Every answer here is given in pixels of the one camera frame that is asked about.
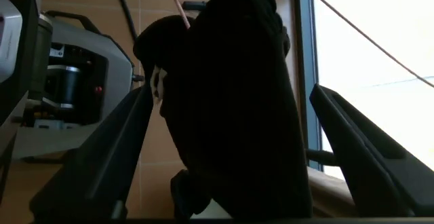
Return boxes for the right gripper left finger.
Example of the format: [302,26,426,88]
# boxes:
[28,84,155,219]

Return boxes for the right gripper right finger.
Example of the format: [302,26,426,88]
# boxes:
[309,83,434,218]

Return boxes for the black shorts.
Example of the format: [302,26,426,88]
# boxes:
[132,0,315,220]

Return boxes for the pink clothes hanger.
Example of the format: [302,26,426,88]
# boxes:
[164,0,434,90]

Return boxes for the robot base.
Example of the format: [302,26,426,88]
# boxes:
[0,0,135,198]

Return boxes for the black cable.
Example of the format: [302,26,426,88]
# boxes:
[113,0,139,43]

